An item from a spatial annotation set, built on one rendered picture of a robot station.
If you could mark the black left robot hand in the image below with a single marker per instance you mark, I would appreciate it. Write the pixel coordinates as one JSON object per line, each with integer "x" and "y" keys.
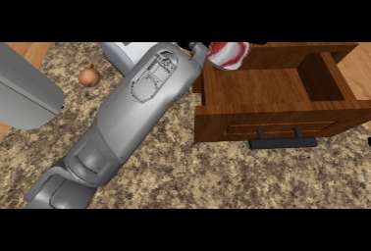
{"x": 185, "y": 45}

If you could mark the red and white can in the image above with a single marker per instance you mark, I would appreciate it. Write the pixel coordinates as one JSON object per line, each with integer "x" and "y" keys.
{"x": 231, "y": 55}

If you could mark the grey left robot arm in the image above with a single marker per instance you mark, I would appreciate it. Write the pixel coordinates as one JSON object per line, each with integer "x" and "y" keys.
{"x": 130, "y": 111}

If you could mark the open brown wooden drawer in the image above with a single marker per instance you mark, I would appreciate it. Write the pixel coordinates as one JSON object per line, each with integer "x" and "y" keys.
{"x": 251, "y": 85}

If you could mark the brown wooden drawer front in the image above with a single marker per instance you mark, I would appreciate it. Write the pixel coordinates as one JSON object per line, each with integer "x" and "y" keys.
{"x": 290, "y": 114}

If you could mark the brown onion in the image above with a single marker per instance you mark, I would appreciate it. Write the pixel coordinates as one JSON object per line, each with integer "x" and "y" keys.
{"x": 89, "y": 77}

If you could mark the grey rounded appliance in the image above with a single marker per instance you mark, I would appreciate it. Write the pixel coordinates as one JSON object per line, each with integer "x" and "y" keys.
{"x": 24, "y": 94}

